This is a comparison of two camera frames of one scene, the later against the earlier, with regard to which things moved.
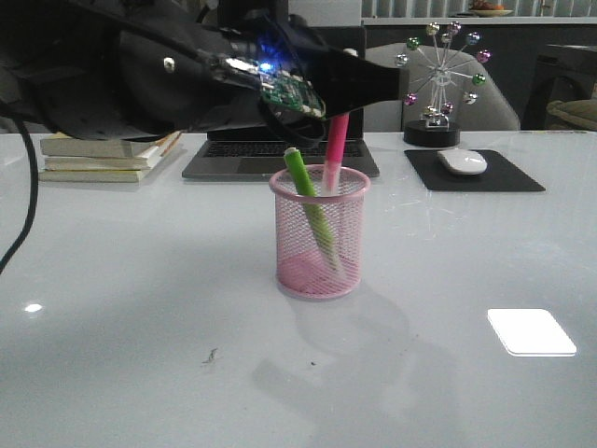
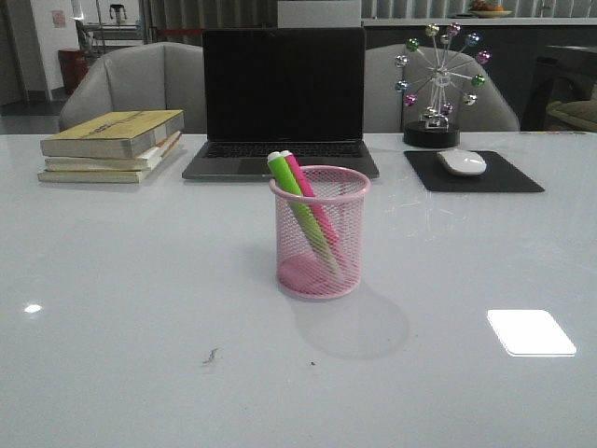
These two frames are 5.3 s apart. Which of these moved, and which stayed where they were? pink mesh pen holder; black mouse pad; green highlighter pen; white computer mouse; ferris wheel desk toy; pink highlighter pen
Moved: green highlighter pen; pink highlighter pen
Stayed: pink mesh pen holder; ferris wheel desk toy; white computer mouse; black mouse pad
